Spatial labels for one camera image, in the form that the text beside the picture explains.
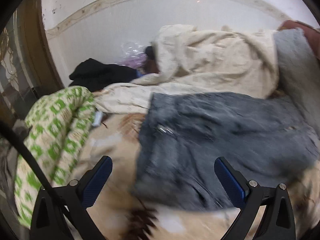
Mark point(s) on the cream patterned duvet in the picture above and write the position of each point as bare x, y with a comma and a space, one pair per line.
193, 61

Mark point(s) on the clear plastic bag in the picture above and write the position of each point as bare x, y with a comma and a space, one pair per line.
132, 55

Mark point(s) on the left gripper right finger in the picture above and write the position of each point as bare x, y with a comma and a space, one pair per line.
277, 221

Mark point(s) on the green white patterned quilt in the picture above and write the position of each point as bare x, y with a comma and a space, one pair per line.
59, 125

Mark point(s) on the grey-blue denim pants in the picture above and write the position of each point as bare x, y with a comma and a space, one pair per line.
182, 135

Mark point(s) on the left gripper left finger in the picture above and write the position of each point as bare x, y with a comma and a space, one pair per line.
58, 207

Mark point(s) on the black clothing pile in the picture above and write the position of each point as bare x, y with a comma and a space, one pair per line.
95, 75

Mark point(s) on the leaf-print beige blanket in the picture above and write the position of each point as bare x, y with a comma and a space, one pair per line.
117, 137

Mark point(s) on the brown wooden door frame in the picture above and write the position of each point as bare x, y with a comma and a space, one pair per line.
35, 47

